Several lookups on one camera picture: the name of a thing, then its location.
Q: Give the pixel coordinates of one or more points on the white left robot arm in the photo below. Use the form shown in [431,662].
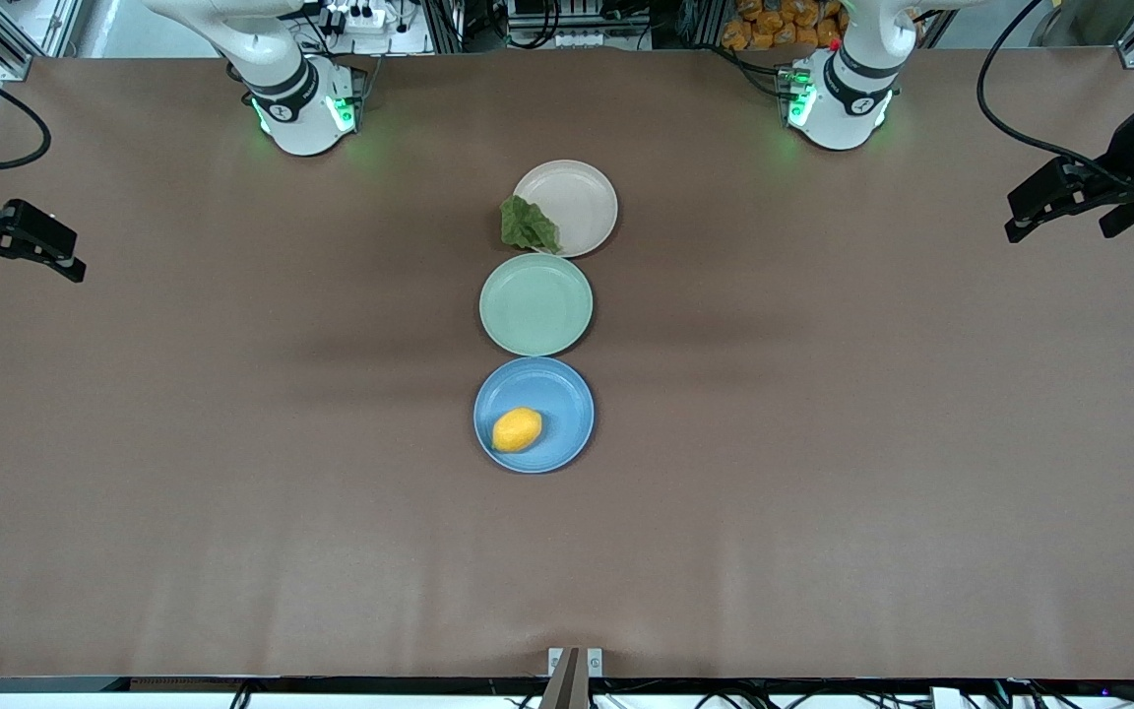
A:
[848,98]

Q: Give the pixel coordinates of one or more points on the black table edge strip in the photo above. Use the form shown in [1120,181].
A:
[232,684]

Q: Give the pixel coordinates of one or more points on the silver camera mount bracket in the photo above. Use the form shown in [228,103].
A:
[595,662]

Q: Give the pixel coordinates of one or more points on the yellow lemon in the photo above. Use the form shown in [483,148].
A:
[517,430]

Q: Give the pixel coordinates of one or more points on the aluminium frame post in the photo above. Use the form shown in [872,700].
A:
[444,25]

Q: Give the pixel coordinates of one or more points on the green lettuce leaf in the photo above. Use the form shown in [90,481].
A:
[528,225]

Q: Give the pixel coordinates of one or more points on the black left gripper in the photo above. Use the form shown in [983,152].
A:
[1130,169]

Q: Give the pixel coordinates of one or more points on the grey camera mount pole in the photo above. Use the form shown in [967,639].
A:
[565,689]

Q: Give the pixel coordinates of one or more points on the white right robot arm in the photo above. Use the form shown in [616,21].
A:
[301,108]

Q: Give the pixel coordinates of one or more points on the pale green plate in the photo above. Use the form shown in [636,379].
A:
[535,303]

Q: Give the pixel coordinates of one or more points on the white power strip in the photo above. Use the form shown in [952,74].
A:
[358,17]

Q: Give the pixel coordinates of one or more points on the bag of orange snacks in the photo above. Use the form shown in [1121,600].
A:
[774,25]

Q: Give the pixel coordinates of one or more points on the blue plate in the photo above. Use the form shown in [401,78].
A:
[557,394]

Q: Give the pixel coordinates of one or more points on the beige plate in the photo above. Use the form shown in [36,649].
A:
[577,202]

